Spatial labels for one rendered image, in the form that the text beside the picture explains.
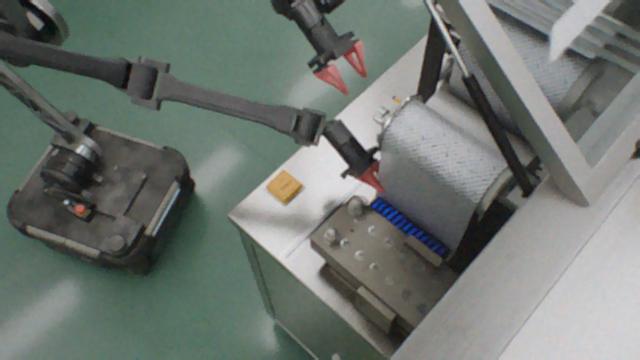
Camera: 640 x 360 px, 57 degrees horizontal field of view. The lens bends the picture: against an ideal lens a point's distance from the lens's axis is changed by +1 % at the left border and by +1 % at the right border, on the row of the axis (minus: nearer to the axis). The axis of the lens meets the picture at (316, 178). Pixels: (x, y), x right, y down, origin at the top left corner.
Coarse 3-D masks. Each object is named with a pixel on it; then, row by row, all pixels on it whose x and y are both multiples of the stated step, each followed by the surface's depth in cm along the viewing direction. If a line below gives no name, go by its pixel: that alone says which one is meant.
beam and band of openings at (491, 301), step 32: (544, 192) 70; (608, 192) 69; (512, 224) 68; (544, 224) 68; (576, 224) 67; (480, 256) 66; (512, 256) 66; (544, 256) 66; (480, 288) 64; (512, 288) 64; (544, 288) 64; (448, 320) 62; (480, 320) 62; (512, 320) 62; (416, 352) 61; (448, 352) 61; (480, 352) 61
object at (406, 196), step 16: (384, 160) 127; (384, 176) 132; (400, 176) 127; (400, 192) 132; (416, 192) 126; (400, 208) 137; (416, 208) 132; (432, 208) 126; (448, 208) 121; (416, 224) 137; (432, 224) 131; (448, 224) 126; (464, 224) 121; (448, 240) 131
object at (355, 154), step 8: (352, 136) 135; (344, 144) 134; (352, 144) 134; (360, 144) 135; (344, 152) 134; (352, 152) 134; (360, 152) 134; (368, 152) 136; (344, 160) 136; (352, 160) 134; (360, 160) 134; (352, 168) 133; (344, 176) 136; (352, 176) 133
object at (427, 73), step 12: (432, 24) 138; (444, 24) 135; (432, 36) 141; (432, 48) 143; (444, 48) 141; (432, 60) 147; (420, 72) 153; (432, 72) 150; (444, 72) 156; (420, 84) 157; (432, 84) 153; (444, 84) 167
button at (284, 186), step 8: (280, 176) 157; (288, 176) 157; (272, 184) 156; (280, 184) 155; (288, 184) 155; (296, 184) 155; (272, 192) 156; (280, 192) 154; (288, 192) 154; (296, 192) 156; (280, 200) 155; (288, 200) 155
